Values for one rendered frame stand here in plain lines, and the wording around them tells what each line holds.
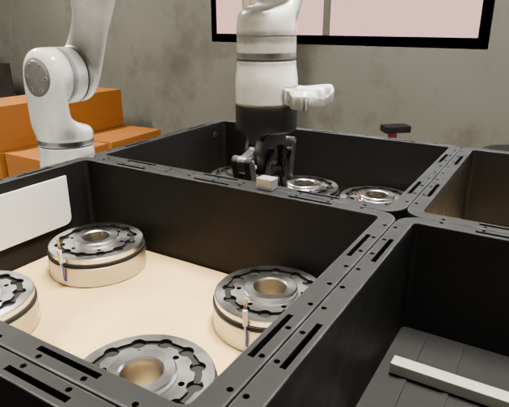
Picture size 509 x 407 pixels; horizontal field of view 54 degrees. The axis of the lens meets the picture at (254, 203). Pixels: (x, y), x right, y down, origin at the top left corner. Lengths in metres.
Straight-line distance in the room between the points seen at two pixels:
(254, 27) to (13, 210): 0.33
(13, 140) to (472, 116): 2.52
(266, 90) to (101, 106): 3.13
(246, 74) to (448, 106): 2.17
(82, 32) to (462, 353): 0.72
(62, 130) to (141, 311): 0.45
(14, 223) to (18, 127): 2.71
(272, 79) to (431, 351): 0.33
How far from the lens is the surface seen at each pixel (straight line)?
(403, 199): 0.50
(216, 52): 3.39
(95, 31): 0.88
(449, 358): 0.46
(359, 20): 2.84
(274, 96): 0.59
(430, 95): 2.73
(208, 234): 0.55
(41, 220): 0.63
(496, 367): 0.46
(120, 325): 0.49
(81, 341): 0.47
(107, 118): 3.72
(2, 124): 3.25
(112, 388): 0.26
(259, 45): 0.58
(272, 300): 0.44
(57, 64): 0.87
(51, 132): 0.89
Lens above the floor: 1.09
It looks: 20 degrees down
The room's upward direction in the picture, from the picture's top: straight up
